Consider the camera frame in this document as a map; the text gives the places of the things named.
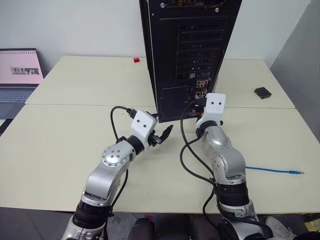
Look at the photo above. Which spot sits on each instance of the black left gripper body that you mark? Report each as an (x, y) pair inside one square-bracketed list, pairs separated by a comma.
[(155, 139)]

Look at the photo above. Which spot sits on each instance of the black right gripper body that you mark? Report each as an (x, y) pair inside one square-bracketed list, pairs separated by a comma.
[(196, 112)]

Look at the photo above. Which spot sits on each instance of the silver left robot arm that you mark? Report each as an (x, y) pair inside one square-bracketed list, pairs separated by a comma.
[(112, 158)]

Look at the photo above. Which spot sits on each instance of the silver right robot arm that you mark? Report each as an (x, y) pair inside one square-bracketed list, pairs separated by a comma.
[(225, 150)]

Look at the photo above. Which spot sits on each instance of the black computer tower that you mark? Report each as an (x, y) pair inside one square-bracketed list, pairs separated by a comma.
[(170, 62)]

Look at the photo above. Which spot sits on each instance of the small red block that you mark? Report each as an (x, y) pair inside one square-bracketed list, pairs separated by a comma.
[(136, 60)]

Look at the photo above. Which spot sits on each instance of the small black adapter box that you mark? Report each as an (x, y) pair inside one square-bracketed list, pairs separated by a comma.
[(262, 92)]

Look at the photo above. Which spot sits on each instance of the dark rounded shape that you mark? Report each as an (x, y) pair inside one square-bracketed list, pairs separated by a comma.
[(141, 228)]

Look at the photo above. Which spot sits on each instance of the white sneaker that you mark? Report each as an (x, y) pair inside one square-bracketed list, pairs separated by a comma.
[(278, 228)]

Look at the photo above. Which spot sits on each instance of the open grey laptop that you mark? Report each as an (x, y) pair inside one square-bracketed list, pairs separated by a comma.
[(17, 75)]

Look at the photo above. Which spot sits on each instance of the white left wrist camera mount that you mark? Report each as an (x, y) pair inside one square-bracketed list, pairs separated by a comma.
[(142, 125)]

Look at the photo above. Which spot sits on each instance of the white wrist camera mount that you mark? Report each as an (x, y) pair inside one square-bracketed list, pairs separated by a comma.
[(215, 105), (142, 125)]

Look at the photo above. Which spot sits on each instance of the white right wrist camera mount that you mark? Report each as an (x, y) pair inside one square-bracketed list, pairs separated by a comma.
[(215, 105)]

